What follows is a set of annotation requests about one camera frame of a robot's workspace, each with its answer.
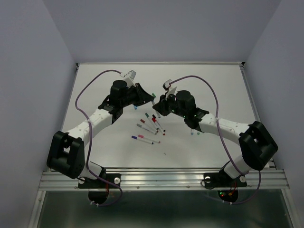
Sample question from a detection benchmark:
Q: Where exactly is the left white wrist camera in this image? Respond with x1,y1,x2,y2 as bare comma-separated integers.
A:
120,70,136,88

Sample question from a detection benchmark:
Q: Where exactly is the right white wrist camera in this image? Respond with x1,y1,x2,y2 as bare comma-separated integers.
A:
162,79,177,100

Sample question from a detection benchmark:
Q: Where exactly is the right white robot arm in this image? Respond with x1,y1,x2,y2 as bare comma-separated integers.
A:
153,90,278,185

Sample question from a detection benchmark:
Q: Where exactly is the dark green capped marker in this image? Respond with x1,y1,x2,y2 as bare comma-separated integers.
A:
145,113,156,129

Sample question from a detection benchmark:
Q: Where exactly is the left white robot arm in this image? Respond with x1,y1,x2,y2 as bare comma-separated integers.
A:
47,80,154,187

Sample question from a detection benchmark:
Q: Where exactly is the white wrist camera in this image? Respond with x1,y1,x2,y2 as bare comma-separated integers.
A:
162,79,177,100
120,70,136,88

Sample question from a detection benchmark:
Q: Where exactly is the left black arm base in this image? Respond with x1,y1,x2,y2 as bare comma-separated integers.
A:
78,173,123,207

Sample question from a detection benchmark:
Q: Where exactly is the black capped marker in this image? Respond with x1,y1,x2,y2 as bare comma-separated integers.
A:
152,114,166,132

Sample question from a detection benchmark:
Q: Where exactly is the purple capped marker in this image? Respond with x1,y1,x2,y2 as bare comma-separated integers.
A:
131,135,154,144

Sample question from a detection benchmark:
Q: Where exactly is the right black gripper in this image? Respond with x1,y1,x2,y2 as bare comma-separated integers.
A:
152,91,187,118

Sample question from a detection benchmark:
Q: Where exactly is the red capped marker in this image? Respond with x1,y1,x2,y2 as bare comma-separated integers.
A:
150,118,159,131

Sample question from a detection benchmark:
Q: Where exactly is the pink capped marker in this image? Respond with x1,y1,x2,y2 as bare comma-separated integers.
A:
138,134,161,143

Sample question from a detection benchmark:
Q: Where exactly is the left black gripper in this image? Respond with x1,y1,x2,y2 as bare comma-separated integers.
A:
121,83,154,107

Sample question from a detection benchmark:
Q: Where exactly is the grey capped marker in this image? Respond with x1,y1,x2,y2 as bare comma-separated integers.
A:
136,123,157,135

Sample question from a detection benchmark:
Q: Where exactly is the brown capped marker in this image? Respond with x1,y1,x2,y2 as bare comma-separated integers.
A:
140,119,158,133

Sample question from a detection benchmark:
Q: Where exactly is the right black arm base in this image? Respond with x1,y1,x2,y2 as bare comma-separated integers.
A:
201,171,247,203

